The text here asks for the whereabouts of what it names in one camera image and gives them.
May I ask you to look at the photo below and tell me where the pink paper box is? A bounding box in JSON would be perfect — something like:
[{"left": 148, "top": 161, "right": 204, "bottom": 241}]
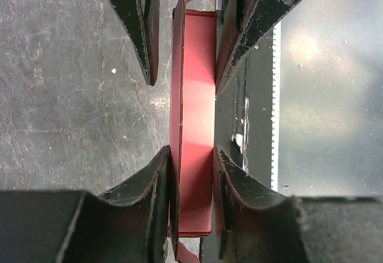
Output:
[{"left": 169, "top": 0, "right": 217, "bottom": 262}]

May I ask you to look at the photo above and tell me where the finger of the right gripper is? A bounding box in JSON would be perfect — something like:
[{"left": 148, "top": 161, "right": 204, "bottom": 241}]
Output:
[
  {"left": 215, "top": 0, "right": 302, "bottom": 95},
  {"left": 108, "top": 0, "right": 160, "bottom": 86}
]

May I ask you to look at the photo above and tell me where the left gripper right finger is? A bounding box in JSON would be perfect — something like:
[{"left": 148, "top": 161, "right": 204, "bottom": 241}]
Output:
[{"left": 213, "top": 146, "right": 382, "bottom": 262}]

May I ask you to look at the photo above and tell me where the grey slotted cable duct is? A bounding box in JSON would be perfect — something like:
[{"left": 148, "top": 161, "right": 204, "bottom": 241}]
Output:
[{"left": 271, "top": 22, "right": 281, "bottom": 192}]

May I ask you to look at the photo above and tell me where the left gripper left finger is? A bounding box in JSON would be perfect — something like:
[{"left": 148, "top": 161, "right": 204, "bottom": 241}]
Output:
[{"left": 1, "top": 146, "right": 171, "bottom": 262}]

